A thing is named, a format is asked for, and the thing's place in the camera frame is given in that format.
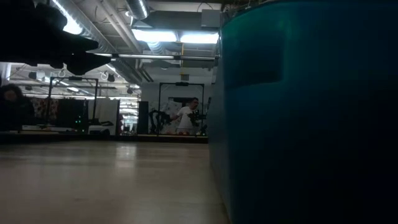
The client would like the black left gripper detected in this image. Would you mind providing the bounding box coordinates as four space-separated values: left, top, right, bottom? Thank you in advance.
0 0 111 76

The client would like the long ceiling light strip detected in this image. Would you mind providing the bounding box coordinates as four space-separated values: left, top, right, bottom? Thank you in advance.
51 0 85 35

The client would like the silver horizontal pipe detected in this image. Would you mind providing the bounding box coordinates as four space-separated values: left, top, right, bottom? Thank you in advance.
93 53 218 62

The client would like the rectangular ceiling light panel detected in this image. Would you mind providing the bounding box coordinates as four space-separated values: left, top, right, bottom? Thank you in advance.
179 32 220 45
132 29 178 43

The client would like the person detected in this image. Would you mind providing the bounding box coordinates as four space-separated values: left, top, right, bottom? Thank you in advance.
170 97 201 135
0 83 35 131

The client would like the black upright column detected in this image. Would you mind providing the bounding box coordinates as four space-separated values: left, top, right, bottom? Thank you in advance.
137 100 150 135

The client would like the grey ceiling box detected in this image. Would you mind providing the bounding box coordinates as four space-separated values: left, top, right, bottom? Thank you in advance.
201 9 221 28

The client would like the blue plastic tray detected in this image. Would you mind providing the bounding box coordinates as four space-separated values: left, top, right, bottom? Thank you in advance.
207 0 398 224

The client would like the black background station frame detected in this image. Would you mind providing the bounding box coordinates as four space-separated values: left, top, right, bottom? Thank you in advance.
47 76 100 125
158 82 205 135

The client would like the silver ventilation duct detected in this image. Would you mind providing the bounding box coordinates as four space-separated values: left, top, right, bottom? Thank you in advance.
126 0 150 20

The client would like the black aluminium table frame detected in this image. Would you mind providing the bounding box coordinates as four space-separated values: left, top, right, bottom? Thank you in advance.
0 132 209 144

